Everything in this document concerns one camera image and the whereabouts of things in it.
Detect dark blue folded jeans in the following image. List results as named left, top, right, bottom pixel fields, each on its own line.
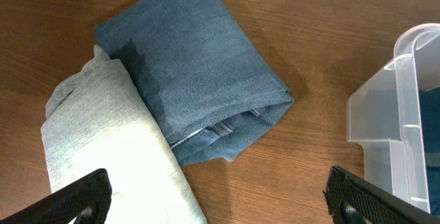
left=94, top=0, right=293, bottom=166

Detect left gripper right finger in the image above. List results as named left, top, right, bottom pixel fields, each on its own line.
left=323, top=166, right=439, bottom=224

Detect navy blue taped cloth bundle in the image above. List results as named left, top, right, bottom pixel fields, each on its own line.
left=419, top=88, right=439, bottom=218

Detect clear plastic storage bin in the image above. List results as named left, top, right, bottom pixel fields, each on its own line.
left=346, top=23, right=439, bottom=212

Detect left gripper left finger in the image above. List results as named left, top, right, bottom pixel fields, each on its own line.
left=1, top=168, right=112, bottom=224

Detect light grey folded jeans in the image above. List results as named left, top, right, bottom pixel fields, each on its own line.
left=41, top=46, right=206, bottom=223

